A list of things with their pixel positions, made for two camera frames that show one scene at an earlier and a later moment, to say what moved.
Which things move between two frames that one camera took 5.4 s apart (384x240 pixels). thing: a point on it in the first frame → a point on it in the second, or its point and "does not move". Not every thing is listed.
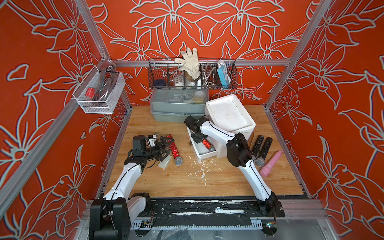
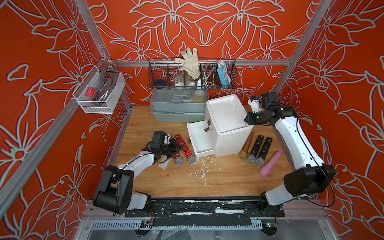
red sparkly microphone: (211, 148) → (191, 159)
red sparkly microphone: (178, 159) does not move
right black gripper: (198, 141) → (249, 119)
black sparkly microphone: (260, 161) does not move
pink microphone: (265, 171) does not move
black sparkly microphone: (257, 146) does not move
